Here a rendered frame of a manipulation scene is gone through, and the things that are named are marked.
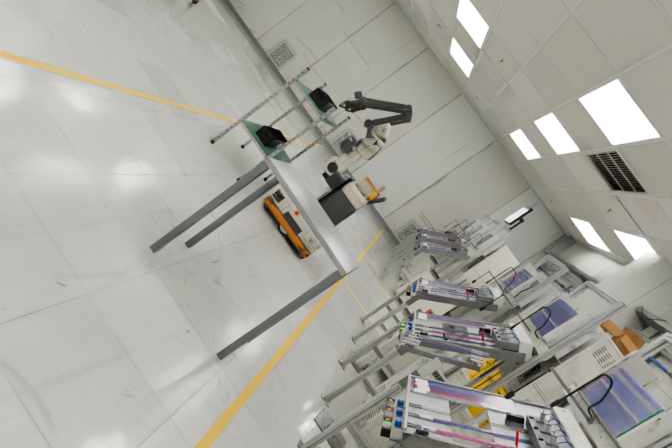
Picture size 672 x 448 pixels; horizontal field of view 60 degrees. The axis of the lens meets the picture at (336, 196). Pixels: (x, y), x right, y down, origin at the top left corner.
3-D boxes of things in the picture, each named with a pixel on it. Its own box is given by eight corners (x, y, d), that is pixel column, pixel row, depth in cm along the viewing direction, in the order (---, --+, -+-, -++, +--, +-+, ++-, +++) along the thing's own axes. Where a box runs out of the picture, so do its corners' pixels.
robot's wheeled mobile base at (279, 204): (315, 250, 598) (334, 236, 595) (303, 260, 536) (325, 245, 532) (277, 196, 601) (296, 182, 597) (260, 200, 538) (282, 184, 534)
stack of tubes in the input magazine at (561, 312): (542, 336, 370) (579, 313, 366) (528, 317, 420) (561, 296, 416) (554, 353, 369) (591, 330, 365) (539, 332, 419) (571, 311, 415)
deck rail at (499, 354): (411, 344, 379) (412, 335, 379) (411, 343, 381) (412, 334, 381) (524, 364, 368) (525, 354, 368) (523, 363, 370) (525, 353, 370)
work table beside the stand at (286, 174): (187, 242, 353) (293, 164, 341) (250, 341, 343) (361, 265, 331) (149, 246, 309) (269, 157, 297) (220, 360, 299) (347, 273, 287)
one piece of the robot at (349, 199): (320, 237, 592) (388, 189, 580) (311, 244, 538) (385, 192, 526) (301, 210, 593) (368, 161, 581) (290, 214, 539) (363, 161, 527)
